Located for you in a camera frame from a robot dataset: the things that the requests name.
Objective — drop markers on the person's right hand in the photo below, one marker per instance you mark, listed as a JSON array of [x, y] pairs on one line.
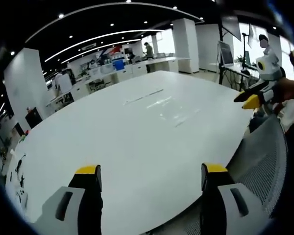
[[290, 89]]

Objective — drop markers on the hanging grey panel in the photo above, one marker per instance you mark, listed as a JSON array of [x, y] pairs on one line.
[[231, 25]]

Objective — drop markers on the person's white clothing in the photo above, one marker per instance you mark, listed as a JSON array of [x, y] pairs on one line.
[[292, 115]]

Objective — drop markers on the blue storage box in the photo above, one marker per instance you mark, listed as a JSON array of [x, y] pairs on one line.
[[118, 65]]

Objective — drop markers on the white device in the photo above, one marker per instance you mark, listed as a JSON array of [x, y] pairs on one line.
[[22, 197]]

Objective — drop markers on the grey mesh office chair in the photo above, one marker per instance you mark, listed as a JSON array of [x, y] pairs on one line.
[[262, 156]]

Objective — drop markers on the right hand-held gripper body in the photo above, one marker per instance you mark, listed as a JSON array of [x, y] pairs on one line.
[[268, 68]]

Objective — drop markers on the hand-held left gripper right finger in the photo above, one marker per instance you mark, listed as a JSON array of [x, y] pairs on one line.
[[215, 195]]

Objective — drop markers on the black office chair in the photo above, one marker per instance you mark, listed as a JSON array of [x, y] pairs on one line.
[[33, 118]]

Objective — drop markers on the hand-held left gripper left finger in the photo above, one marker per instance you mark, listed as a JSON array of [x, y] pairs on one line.
[[87, 195]]

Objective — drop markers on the clear resealable plastic bag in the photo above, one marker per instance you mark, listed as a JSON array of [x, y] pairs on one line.
[[161, 107]]

